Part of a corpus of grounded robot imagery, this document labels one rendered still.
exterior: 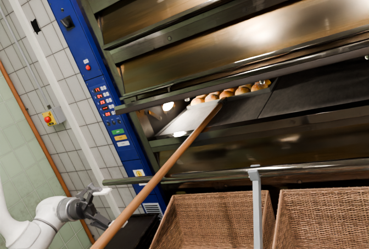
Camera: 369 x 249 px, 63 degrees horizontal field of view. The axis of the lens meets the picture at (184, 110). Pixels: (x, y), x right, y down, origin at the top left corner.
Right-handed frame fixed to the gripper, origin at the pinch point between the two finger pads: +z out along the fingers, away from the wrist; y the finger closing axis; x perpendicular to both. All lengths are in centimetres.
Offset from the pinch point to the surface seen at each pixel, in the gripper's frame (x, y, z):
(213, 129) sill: -59, 1, 15
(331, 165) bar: -19, 2, 68
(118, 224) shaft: 9.0, -0.7, 9.5
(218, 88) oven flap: -43, -22, 32
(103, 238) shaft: 15.4, -1.2, 9.0
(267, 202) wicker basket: -50, 36, 34
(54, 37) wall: -59, -69, -58
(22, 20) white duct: -57, -84, -74
